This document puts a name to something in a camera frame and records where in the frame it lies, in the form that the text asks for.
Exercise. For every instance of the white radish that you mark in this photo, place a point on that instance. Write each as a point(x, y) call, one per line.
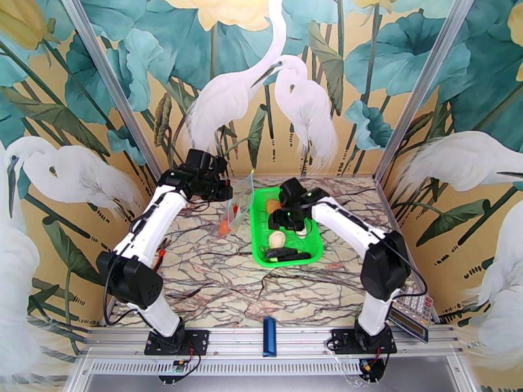
point(301, 232)

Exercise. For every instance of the clear zip-top bag blue zipper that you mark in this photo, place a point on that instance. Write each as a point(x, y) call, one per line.
point(241, 199)

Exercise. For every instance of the white garlic bulb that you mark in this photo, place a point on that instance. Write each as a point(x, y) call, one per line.
point(276, 240)

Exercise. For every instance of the brown potato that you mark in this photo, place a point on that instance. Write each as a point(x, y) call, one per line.
point(273, 207)

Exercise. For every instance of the green vegetable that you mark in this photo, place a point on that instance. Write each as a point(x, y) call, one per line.
point(282, 252)

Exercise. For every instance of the black eggplant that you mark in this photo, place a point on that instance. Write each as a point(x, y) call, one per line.
point(296, 257)

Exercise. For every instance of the orange mandarin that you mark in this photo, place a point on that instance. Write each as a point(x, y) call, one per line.
point(224, 228)

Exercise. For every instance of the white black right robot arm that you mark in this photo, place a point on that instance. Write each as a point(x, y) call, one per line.
point(347, 223)

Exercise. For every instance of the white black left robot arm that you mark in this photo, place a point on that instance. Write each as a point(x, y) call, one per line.
point(159, 215)

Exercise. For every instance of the green plastic basket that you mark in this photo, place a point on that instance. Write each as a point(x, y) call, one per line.
point(286, 244)

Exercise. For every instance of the blue metal block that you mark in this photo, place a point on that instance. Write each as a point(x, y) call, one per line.
point(269, 335)

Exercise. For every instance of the grey desk calculator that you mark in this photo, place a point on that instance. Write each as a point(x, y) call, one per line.
point(414, 309)

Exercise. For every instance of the black power connector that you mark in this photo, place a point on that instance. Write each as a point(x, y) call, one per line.
point(369, 368)

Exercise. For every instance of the small green circuit board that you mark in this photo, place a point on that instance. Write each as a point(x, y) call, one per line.
point(179, 366)

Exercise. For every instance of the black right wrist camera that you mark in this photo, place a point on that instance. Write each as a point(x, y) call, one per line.
point(277, 220)

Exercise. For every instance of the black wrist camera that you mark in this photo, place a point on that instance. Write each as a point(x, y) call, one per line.
point(220, 168)
point(277, 220)

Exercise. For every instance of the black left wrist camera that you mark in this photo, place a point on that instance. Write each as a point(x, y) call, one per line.
point(220, 168)

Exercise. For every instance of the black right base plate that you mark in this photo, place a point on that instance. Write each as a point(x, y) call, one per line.
point(343, 341)

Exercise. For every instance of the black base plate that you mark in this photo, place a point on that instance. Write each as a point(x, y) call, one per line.
point(343, 341)
point(196, 342)

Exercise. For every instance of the aluminium frame rail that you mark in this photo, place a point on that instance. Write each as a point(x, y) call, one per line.
point(237, 342)

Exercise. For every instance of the aluminium frame post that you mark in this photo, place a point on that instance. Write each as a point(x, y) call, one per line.
point(427, 76)
point(109, 76)

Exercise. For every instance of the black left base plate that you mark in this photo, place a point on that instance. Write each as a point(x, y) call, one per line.
point(196, 342)

